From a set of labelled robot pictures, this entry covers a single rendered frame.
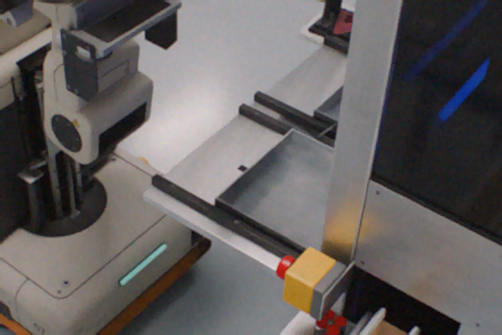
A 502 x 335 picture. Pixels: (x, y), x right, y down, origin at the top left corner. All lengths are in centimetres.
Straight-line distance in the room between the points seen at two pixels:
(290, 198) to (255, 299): 99
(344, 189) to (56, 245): 127
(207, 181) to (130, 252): 72
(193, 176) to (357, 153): 54
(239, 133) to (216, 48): 180
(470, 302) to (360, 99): 35
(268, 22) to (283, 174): 209
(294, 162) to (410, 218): 53
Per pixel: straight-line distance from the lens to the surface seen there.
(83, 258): 240
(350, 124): 124
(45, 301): 232
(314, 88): 197
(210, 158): 177
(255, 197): 169
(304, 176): 174
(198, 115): 326
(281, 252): 157
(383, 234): 133
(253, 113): 185
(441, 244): 128
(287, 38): 370
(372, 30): 114
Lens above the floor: 206
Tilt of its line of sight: 43 degrees down
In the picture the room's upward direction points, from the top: 4 degrees clockwise
